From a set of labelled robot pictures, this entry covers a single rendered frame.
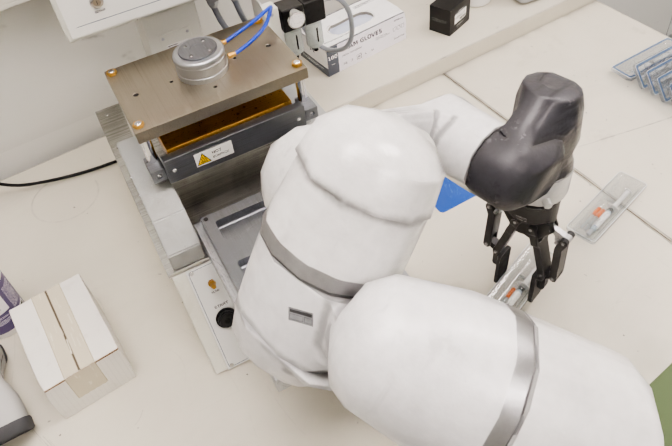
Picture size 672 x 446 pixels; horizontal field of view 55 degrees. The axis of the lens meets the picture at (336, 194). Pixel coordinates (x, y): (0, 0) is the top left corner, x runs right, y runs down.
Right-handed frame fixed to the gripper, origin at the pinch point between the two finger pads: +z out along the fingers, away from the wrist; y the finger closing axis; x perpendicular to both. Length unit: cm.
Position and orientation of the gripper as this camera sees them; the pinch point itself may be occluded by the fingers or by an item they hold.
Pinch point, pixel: (518, 275)
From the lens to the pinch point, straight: 110.8
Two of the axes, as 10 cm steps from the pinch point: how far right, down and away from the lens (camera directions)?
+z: 0.9, 6.9, 7.2
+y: 7.5, 4.3, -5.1
